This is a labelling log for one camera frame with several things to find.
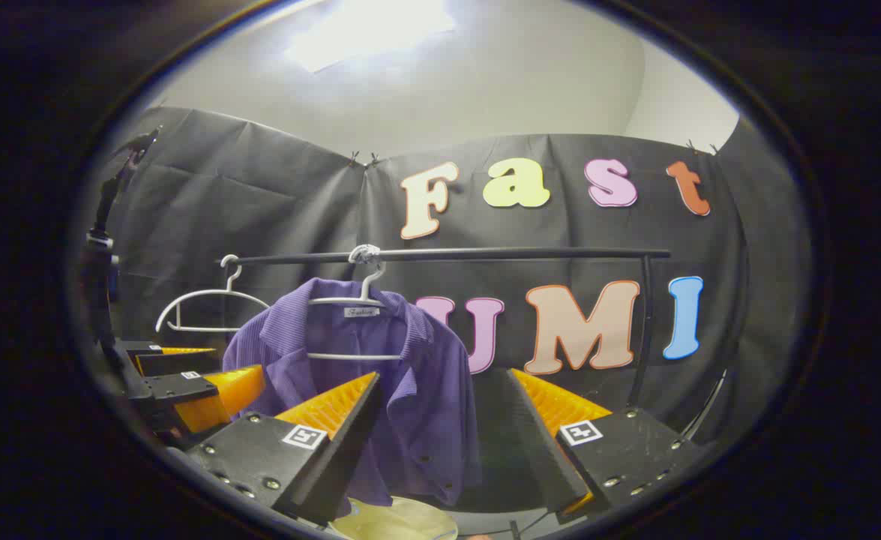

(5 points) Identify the cream laundry hamper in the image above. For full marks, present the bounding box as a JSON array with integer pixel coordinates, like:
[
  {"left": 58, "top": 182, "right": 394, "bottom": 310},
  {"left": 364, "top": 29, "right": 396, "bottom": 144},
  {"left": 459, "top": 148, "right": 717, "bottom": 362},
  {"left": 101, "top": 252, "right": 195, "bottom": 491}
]
[{"left": 328, "top": 495, "right": 460, "bottom": 540}]

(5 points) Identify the purple ribbed shirt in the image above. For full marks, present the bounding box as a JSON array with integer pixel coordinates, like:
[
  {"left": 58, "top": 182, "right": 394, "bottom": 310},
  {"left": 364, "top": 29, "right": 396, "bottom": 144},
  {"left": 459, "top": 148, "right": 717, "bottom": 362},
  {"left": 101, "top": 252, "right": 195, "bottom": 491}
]
[{"left": 223, "top": 277, "right": 482, "bottom": 518}]

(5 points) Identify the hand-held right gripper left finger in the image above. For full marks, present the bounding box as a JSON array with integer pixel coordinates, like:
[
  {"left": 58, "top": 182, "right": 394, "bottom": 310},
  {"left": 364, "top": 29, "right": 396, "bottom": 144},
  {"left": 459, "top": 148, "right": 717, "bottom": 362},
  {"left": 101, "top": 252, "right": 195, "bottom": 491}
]
[{"left": 185, "top": 371, "right": 382, "bottom": 526}]

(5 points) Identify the black clothes rack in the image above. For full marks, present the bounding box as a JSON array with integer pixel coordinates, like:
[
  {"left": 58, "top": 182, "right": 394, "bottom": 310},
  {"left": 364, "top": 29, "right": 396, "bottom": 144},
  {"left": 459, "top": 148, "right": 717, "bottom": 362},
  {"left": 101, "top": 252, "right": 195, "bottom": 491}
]
[{"left": 217, "top": 246, "right": 673, "bottom": 410}]

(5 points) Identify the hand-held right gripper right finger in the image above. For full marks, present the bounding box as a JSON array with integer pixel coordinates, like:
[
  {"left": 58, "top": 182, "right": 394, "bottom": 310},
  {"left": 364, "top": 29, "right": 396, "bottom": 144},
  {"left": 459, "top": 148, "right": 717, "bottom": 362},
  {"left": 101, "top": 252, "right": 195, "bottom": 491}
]
[{"left": 506, "top": 367, "right": 700, "bottom": 518}]

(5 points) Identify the white clothes hanger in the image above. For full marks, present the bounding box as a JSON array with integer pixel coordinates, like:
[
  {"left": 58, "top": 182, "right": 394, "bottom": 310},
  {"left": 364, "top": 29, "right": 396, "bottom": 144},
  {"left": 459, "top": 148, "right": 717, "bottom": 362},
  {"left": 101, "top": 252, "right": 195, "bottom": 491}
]
[
  {"left": 155, "top": 253, "right": 272, "bottom": 335},
  {"left": 307, "top": 244, "right": 403, "bottom": 362}
]

